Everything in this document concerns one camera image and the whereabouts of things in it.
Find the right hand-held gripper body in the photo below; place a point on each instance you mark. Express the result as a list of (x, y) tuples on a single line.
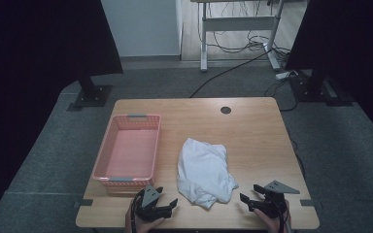
[(270, 205)]

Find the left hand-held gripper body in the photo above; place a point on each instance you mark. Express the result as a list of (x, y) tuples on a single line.
[(150, 208)]

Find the white mesh garment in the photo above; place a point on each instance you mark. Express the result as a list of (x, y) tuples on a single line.
[(204, 171)]

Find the pink plastic basket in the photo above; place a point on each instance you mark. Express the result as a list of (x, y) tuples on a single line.
[(132, 152)]

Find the person's right hand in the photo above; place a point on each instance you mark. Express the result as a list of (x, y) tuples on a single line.
[(272, 223)]

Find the person's left hand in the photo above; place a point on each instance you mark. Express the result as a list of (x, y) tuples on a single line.
[(142, 225)]

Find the grey table edge clip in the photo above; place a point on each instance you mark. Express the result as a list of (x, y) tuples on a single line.
[(84, 203), (307, 203)]

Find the dark round table grommet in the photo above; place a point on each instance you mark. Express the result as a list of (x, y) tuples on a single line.
[(225, 110)]

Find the black stand base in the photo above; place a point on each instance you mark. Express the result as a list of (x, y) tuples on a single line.
[(92, 96), (311, 91)]

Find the white power strip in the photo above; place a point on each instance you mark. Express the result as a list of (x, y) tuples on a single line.
[(283, 75)]

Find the black curtain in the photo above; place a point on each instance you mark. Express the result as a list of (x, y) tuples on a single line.
[(29, 48), (353, 39)]

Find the white desk frame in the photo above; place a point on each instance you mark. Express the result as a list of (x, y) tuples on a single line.
[(239, 23)]

